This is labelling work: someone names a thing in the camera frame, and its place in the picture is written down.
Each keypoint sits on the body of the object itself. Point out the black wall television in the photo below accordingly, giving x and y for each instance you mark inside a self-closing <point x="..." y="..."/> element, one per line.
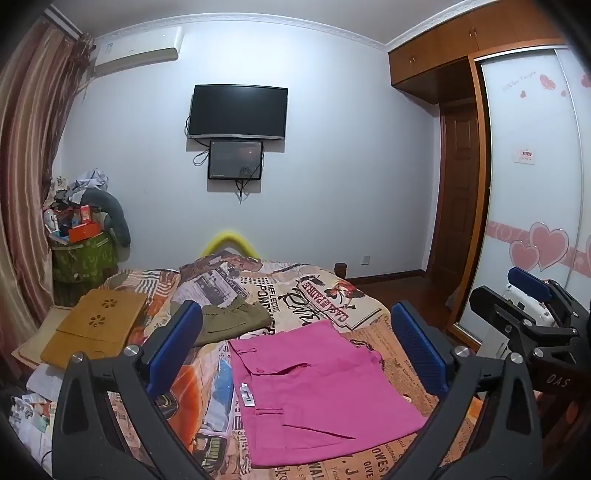
<point x="238" y="110"/>

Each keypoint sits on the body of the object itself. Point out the dark wooden bedpost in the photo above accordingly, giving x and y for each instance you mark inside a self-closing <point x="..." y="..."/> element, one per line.
<point x="340" y="269"/>

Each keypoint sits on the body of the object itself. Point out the newspaper print blanket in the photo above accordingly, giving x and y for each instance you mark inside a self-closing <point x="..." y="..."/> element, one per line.
<point x="323" y="295"/>

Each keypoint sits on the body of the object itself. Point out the pink pants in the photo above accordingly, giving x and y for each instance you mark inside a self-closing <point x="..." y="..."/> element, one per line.
<point x="318" y="392"/>

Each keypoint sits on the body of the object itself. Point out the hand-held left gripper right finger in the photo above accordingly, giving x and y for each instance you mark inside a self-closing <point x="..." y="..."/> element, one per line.
<point x="420" y="350"/>

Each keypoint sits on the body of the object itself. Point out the white wall socket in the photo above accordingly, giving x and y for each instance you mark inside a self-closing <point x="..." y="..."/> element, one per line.
<point x="365" y="260"/>

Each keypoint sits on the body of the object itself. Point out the green fabric basket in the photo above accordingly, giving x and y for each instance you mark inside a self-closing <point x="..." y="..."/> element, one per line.
<point x="83" y="261"/>

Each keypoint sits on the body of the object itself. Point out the white air conditioner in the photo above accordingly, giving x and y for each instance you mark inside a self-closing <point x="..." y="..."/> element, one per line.
<point x="138" y="48"/>

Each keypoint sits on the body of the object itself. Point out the olive green pants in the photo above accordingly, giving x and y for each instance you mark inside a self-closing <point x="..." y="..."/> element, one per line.
<point x="231" y="318"/>

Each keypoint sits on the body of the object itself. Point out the red white door sticker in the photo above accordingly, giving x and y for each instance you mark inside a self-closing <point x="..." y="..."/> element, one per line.
<point x="525" y="155"/>

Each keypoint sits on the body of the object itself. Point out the striped brown curtain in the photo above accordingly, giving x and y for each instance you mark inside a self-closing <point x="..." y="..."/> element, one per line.
<point x="27" y="138"/>

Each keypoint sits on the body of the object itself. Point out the yellow curved object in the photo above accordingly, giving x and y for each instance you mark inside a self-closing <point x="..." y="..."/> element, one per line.
<point x="228" y="236"/>

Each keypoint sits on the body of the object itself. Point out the small red box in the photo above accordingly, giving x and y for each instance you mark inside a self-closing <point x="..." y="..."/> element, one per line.
<point x="84" y="213"/>

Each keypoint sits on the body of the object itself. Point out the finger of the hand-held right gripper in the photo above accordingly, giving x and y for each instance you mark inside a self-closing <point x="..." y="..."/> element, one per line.
<point x="503" y="314"/>
<point x="531" y="280"/>

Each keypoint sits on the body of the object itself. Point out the orange box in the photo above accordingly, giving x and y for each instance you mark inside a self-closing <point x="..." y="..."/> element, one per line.
<point x="84" y="232"/>

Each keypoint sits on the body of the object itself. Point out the wooden overhead cabinet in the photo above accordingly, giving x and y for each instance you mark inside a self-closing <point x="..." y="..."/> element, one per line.
<point x="443" y="50"/>

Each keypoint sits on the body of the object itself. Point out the pile of papers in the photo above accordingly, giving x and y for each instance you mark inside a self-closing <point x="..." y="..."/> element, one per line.
<point x="32" y="415"/>

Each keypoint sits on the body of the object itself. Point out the pile of crumpled clothes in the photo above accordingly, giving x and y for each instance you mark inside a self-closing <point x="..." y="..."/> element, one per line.
<point x="87" y="182"/>

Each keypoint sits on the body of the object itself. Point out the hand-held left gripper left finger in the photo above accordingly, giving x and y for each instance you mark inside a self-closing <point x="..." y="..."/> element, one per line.
<point x="178" y="341"/>

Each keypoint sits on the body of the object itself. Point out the heart print wardrobe door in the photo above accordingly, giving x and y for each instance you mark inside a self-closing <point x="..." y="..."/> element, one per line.
<point x="517" y="207"/>
<point x="579" y="138"/>

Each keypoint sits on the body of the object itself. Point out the brown wooden door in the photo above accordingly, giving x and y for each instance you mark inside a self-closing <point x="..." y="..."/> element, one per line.
<point x="455" y="194"/>

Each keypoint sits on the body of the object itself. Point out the small black wall monitor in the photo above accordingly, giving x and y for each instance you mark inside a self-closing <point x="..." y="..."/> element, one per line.
<point x="233" y="159"/>

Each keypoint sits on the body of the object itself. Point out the light wooden board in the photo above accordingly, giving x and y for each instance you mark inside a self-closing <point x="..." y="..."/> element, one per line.
<point x="32" y="341"/>

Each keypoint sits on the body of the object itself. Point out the grey plush toy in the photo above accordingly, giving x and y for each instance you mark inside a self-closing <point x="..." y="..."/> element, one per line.
<point x="115" y="217"/>

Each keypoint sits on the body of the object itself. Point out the wooden lap desk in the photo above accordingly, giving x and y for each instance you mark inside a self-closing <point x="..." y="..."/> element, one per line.
<point x="92" y="323"/>

